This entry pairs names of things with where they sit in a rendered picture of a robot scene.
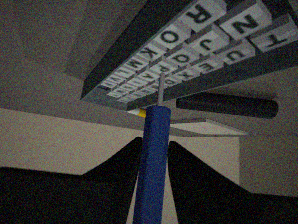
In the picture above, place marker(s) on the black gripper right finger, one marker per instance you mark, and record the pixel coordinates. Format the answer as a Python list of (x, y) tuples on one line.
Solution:
[(204, 196)]

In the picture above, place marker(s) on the blue stylus with grey tip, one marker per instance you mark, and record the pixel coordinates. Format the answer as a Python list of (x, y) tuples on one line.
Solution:
[(152, 170)]

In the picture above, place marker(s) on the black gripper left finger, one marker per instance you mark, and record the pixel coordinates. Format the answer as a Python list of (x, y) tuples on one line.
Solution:
[(102, 195)]

